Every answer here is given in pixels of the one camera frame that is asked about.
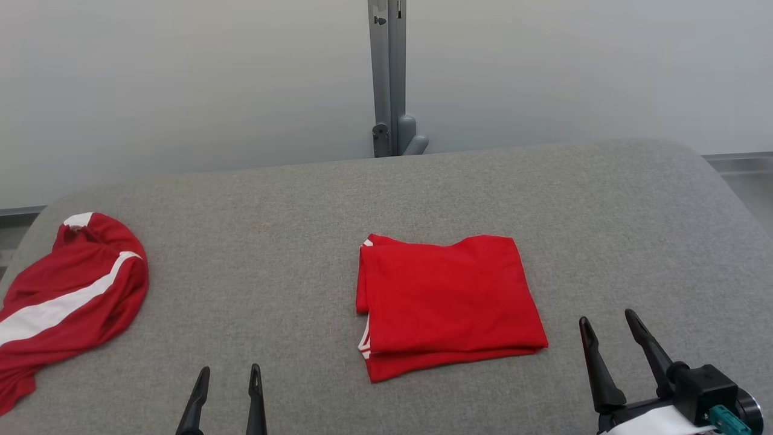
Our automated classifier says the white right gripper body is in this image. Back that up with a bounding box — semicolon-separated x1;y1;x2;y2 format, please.
597;397;717;435

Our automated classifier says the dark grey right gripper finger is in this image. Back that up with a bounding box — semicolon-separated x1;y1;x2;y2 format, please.
624;309;675;399
578;316;628;415

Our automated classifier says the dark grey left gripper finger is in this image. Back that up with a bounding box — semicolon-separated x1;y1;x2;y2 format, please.
245;363;268;435
175;366;211;435

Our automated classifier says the red shorts white stripe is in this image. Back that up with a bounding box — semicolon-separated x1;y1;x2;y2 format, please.
0;211;150;417

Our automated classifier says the red basketball jersey white trim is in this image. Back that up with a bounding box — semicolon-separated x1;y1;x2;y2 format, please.
354;233;550;384

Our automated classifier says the teal right camera connector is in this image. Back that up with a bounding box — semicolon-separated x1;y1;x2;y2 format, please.
707;404;754;435

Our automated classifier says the grey partition post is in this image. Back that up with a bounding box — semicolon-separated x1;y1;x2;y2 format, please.
367;0;430;160

